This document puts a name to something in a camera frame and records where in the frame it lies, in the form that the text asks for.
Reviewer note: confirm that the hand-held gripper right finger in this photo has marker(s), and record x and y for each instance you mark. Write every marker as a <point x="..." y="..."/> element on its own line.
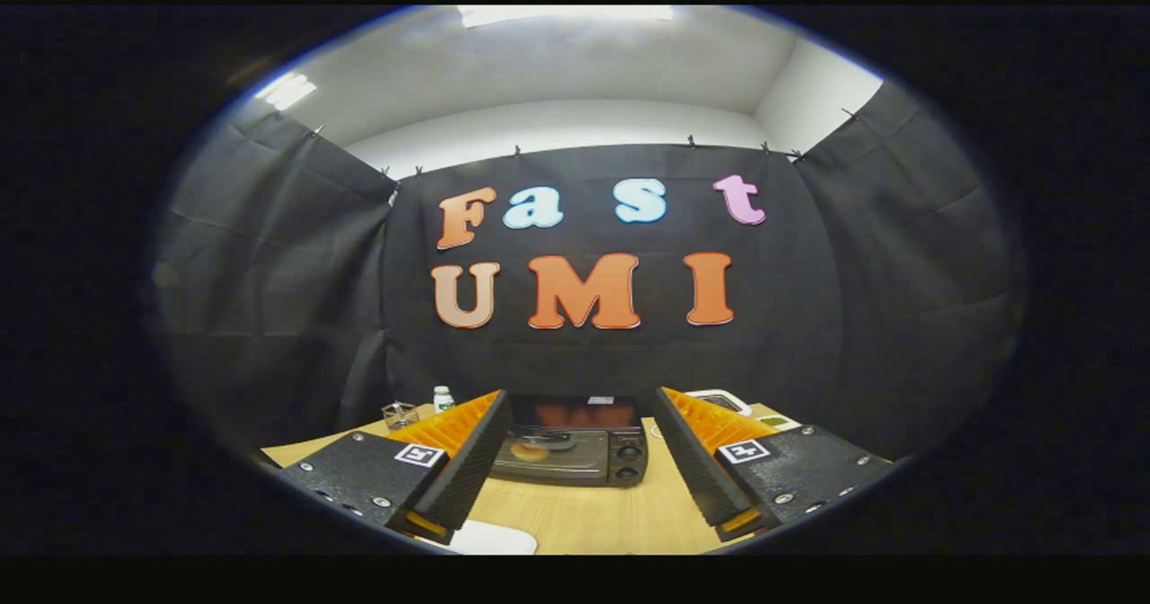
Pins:
<point x="696" y="460"/>

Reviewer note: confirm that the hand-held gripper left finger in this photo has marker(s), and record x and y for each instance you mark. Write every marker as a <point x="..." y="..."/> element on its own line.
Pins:
<point x="472" y="465"/>

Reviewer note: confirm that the glazed donut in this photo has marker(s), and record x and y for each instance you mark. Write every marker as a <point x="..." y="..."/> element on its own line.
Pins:
<point x="530" y="451"/>

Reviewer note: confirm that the black toaster oven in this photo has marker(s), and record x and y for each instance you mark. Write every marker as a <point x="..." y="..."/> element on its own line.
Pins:
<point x="620" y="424"/>

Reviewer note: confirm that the white bread toaster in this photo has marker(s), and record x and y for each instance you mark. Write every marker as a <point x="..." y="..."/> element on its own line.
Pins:
<point x="728" y="400"/>

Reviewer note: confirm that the white bottle green label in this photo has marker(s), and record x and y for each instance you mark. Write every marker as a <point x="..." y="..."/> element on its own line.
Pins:
<point x="444" y="401"/>

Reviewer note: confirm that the white ceramic plate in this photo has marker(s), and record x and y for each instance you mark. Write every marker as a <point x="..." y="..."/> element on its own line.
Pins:
<point x="494" y="541"/>

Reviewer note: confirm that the small ceiling light panel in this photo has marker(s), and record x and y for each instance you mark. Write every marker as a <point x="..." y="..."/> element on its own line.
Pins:
<point x="287" y="92"/>

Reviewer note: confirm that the large ceiling light panel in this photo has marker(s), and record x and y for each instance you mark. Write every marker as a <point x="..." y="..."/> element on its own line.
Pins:
<point x="566" y="14"/>

